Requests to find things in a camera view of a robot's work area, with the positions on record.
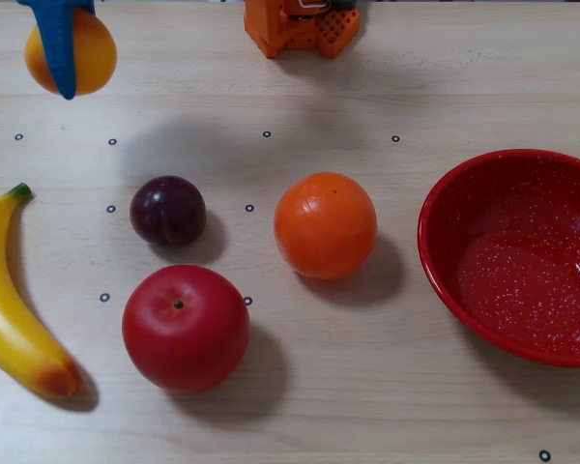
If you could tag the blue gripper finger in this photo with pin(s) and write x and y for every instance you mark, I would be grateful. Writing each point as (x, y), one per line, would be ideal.
(84, 5)
(60, 53)

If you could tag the yellow orange toy peach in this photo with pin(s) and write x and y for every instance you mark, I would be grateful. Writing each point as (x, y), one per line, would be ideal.
(94, 53)

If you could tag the red speckled bowl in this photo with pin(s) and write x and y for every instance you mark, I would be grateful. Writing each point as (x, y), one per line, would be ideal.
(512, 270)

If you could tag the dark purple toy plum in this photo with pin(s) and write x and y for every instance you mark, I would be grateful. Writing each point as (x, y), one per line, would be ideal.
(166, 210)

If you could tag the yellow toy banana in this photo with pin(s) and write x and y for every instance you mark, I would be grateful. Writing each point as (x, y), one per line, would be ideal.
(5, 314)

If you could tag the red toy apple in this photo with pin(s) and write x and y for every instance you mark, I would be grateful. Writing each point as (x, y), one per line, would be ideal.
(186, 333)

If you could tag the orange toy orange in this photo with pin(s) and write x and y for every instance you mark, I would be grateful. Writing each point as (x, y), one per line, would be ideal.
(325, 227)

